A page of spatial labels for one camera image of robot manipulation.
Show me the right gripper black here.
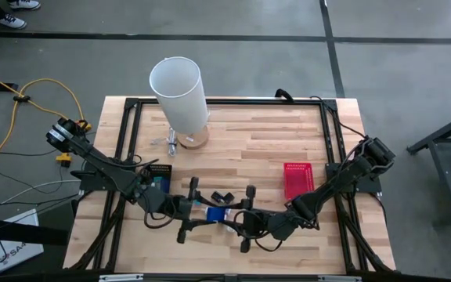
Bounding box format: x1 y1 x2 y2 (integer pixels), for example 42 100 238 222
225 185 273 253

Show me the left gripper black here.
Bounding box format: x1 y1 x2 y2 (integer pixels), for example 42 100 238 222
166 176 215 244

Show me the navy framed digital display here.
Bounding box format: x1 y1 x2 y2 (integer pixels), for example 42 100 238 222
205 206 229 223

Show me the black slotted plastic basket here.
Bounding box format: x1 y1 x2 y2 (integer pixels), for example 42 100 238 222
146 164 173 195

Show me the red slotted plastic basket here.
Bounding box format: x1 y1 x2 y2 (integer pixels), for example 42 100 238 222
283 162 316 201

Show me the round wooden lamp base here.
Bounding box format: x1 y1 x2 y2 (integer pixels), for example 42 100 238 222
176 125 210 150

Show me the white cylindrical lamp shade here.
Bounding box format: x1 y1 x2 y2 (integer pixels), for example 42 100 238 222
149 56 211 136

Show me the white printed box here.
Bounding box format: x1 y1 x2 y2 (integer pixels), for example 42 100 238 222
0 208 45 275

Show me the dark metal stand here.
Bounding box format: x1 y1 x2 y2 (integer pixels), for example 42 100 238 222
406 106 451 228

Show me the person's white shoe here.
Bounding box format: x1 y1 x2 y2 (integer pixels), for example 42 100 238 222
0 13 27 31
8 0 41 11

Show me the white lamp cable bundle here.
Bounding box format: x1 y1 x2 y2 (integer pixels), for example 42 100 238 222
150 127 179 157

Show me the silver metal bracket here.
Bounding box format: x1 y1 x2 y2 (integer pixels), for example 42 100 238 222
318 275 363 282
99 273 144 282

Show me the black aluminium table frame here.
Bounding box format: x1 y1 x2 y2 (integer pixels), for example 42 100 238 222
67 96 397 275

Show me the yellow extension cord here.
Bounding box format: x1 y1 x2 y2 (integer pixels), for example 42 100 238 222
0 66 93 181

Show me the black frame beam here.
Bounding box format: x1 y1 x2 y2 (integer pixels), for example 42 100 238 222
0 215 70 247

